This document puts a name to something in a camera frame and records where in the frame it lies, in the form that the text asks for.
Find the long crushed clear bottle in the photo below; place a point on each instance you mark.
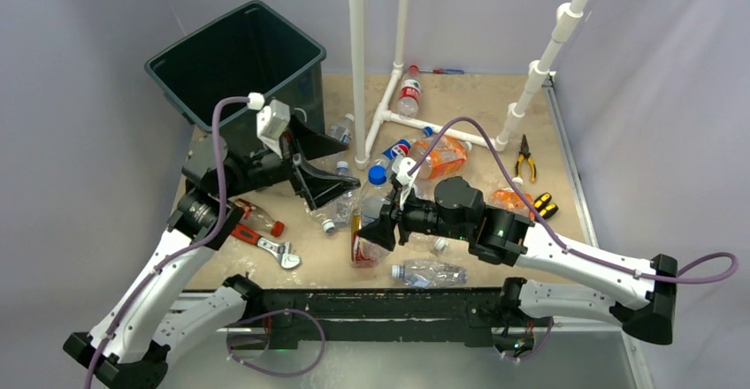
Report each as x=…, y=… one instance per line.
x=439, y=245

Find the yellow handle pliers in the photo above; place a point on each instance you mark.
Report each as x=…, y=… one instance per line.
x=525, y=157

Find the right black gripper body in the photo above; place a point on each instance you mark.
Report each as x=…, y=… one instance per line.
x=419, y=217

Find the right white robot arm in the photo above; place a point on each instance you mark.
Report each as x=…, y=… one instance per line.
x=635, y=293

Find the small pepsi bottle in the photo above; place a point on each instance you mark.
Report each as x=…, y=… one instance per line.
x=401, y=147

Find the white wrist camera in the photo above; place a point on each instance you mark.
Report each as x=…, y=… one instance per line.
x=271, y=122
x=405, y=173

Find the blue cap clear bottle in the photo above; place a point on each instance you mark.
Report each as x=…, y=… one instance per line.
x=374, y=195

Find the dark green trash bin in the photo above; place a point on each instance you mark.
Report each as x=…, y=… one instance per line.
x=251, y=49

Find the clear bottle front edge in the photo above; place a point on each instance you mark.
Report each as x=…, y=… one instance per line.
x=429, y=273

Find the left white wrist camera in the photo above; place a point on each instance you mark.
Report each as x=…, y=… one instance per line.
x=271, y=122

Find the clear bottle near bin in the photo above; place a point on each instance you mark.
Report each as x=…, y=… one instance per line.
x=342, y=129

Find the clear bottle white cap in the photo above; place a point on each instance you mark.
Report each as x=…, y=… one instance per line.
x=341, y=209

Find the white PVC pipe frame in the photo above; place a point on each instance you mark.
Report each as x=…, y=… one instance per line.
x=567, y=18

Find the large orange soda bottle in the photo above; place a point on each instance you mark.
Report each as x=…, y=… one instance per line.
x=448, y=156

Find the red handle adjustable wrench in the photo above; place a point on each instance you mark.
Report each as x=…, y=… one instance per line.
x=281, y=251

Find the small orange bottle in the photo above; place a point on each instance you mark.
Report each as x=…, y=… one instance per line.
x=507, y=199

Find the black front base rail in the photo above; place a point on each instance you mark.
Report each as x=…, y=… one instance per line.
x=461, y=315

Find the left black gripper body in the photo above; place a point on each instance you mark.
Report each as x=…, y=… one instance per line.
x=264, y=168

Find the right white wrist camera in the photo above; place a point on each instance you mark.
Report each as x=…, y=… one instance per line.
x=405, y=173

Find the red cap tea bottle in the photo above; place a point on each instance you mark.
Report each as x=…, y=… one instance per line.
x=258, y=219

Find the red label water bottle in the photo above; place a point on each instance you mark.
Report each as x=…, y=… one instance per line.
x=409, y=94

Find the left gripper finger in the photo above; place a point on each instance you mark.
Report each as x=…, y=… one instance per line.
x=318, y=188
x=304, y=141

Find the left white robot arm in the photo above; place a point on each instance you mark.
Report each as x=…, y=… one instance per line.
x=135, y=344

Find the yellow red tea bottle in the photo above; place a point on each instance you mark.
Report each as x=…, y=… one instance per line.
x=363, y=254

